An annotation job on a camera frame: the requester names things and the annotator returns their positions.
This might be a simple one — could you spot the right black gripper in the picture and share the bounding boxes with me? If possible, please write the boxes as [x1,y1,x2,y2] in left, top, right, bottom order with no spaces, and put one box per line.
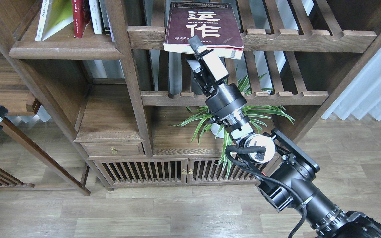
[186,36,246,121]

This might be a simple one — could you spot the brass cabinet door knobs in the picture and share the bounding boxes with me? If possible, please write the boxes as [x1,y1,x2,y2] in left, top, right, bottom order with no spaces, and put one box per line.
[181,169,194,175]

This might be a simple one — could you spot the red cover book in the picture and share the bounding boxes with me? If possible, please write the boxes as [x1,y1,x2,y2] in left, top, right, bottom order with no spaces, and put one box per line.
[71,0,91,39]

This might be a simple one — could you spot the dark red book white characters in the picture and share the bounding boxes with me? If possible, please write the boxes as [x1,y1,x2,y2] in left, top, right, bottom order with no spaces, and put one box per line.
[163,1,244,60]

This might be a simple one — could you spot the dark upright book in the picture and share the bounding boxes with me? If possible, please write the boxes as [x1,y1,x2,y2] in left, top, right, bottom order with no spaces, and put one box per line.
[99,0,111,35]

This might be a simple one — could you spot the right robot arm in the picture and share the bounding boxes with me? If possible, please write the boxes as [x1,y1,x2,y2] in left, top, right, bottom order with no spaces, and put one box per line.
[187,36,381,238]

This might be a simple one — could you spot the wooden side furniture left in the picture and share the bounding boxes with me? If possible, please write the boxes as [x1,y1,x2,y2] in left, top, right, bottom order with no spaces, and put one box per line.
[0,52,40,190]

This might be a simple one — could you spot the white upright book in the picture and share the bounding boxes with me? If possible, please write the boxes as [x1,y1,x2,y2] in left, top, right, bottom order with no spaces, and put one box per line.
[89,0,103,34]

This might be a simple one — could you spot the yellow green cover book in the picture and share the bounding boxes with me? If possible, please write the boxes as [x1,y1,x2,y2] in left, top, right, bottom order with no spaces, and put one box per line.
[35,0,73,42]

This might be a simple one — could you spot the brass drawer knob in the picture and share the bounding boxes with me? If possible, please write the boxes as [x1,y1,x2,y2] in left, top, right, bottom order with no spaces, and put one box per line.
[110,147,118,155]

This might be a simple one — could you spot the white plant pot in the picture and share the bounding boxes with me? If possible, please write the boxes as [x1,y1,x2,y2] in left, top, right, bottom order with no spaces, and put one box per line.
[210,123,224,139]

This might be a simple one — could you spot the white curtain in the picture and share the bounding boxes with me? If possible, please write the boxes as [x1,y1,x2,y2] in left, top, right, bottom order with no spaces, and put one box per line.
[322,48,381,121]

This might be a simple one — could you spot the green spider plant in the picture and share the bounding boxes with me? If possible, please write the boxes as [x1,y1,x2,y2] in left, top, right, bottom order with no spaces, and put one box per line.
[173,68,295,176]

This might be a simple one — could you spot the dark wooden bookshelf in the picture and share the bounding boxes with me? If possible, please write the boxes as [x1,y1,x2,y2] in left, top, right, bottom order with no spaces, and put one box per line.
[0,0,381,188]

